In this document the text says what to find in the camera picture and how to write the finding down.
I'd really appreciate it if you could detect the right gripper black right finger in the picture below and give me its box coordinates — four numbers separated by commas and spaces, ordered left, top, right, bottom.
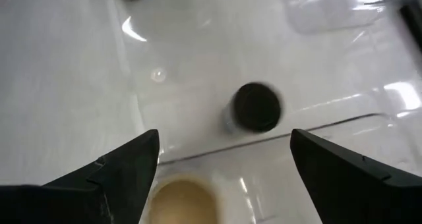
289, 128, 422, 224

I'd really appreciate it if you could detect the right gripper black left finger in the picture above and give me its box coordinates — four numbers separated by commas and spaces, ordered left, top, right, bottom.
0, 128, 160, 224

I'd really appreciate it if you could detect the furikake jar tan lid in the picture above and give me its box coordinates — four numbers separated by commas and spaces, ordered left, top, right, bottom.
146, 176, 221, 224

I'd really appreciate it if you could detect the black-lid spice jar blue label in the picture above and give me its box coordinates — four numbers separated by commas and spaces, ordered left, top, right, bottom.
221, 81, 284, 135

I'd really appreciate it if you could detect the clear plastic storage bin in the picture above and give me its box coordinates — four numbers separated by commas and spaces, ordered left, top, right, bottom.
138, 111, 422, 224
280, 0, 388, 34

